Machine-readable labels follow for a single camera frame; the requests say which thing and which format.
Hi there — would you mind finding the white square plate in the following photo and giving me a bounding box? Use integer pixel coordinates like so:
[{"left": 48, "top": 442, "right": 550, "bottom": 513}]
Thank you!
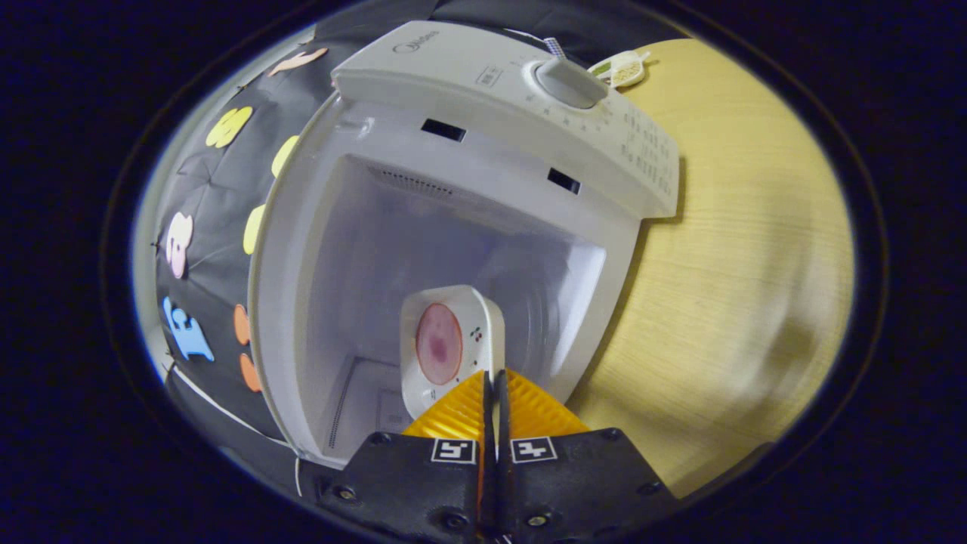
[{"left": 399, "top": 285, "right": 505, "bottom": 420}]

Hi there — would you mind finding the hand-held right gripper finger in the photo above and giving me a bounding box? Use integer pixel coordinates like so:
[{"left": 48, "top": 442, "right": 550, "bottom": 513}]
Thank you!
[
  {"left": 301, "top": 369, "right": 496, "bottom": 544},
  {"left": 495, "top": 369, "right": 681, "bottom": 544}
]

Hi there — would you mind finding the white microwave oven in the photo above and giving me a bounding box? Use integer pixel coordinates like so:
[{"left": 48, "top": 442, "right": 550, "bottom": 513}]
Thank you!
[{"left": 248, "top": 20, "right": 681, "bottom": 469}]

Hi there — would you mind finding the pink ham slice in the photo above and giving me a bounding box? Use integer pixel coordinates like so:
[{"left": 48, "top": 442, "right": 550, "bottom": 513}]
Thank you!
[{"left": 416, "top": 303, "right": 463, "bottom": 386}]

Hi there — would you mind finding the white sectioned snack dish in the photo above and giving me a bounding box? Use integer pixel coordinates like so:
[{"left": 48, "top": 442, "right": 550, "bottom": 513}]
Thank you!
[{"left": 587, "top": 49, "right": 652, "bottom": 88}]

